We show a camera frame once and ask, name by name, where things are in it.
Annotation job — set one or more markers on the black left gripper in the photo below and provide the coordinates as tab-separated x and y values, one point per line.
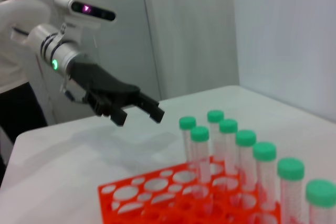
102	82

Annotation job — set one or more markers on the clear tube with green cap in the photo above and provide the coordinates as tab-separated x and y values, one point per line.
215	116
319	192
264	151
291	167
228	126
245	137
187	123
200	133

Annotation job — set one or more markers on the orange test tube rack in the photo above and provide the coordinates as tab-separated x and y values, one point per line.
162	197

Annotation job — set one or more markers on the person in white shirt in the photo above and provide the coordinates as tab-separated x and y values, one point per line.
15	108

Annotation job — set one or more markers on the white robot head camera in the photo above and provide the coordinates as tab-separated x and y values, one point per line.
92	10

